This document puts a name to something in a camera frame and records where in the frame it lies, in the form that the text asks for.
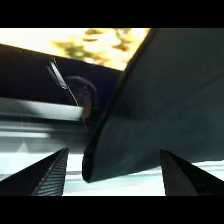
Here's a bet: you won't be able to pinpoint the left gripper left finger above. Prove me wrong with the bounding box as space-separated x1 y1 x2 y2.
0 147 70 197

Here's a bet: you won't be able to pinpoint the black garment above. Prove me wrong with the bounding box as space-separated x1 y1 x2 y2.
81 28 224 184

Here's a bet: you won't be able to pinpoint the silver frame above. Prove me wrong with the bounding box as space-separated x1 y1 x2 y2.
0 96 92 149

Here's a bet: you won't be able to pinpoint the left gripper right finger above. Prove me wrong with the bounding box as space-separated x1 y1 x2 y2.
159 148 224 197

